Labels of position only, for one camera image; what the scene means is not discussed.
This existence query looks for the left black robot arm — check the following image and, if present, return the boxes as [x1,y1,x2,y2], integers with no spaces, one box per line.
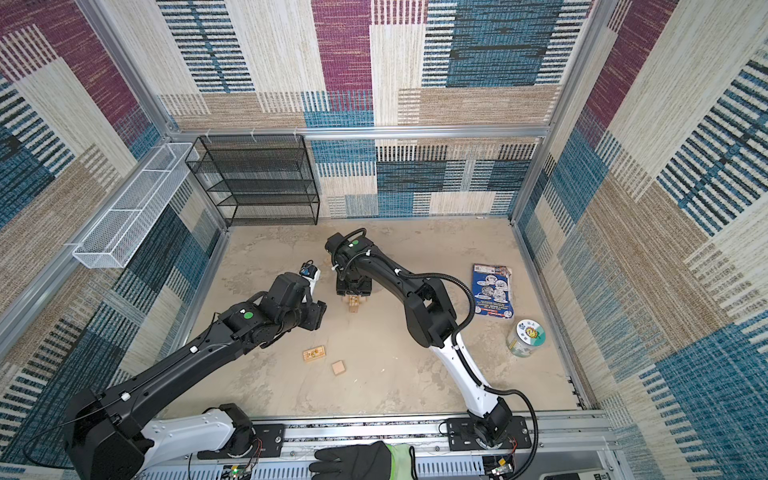
[63,267,327,479]

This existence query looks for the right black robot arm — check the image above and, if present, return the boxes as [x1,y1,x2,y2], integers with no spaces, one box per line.
[325,228,524,449]

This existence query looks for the dotted wood block front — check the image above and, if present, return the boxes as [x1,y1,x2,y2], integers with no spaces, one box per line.
[302,345,326,362]

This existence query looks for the small square wood block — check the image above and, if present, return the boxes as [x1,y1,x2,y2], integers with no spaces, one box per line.
[332,360,346,376]

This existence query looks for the blue printed package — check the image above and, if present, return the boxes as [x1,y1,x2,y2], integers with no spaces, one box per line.
[471,264,514,319]

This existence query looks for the black and green glove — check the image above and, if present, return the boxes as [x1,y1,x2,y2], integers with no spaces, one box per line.
[308,441,418,480]

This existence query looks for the round tape tin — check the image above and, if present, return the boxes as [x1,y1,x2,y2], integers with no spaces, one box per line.
[507,319,546,358]

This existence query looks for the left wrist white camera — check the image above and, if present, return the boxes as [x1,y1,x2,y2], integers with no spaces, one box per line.
[299,259,321,303]

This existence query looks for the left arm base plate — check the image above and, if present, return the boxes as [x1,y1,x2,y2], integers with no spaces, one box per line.
[195,424,285,460]

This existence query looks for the black wire shelf rack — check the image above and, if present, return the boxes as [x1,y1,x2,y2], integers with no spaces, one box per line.
[185,134,320,227]

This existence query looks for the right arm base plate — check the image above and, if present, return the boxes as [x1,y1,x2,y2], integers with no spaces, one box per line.
[444,416,533,451]

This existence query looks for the white wire mesh basket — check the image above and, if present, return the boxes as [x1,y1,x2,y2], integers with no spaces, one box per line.
[72,143,192,269]

